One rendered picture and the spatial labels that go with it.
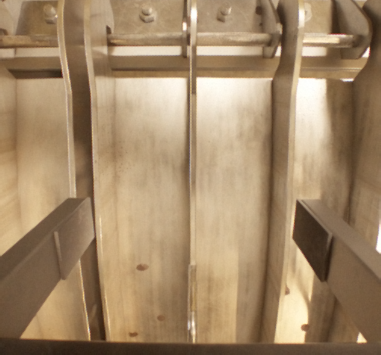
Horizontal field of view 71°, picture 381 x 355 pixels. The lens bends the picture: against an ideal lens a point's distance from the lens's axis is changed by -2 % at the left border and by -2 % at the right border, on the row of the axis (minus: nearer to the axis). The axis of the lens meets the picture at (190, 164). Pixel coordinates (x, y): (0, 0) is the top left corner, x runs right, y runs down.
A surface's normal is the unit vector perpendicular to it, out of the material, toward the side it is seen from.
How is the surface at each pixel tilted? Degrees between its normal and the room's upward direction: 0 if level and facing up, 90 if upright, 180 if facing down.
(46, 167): 10
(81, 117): 90
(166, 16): 29
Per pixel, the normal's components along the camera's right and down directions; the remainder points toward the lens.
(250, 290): -0.01, 0.25
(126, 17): -0.01, -0.24
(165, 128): -0.01, 0.04
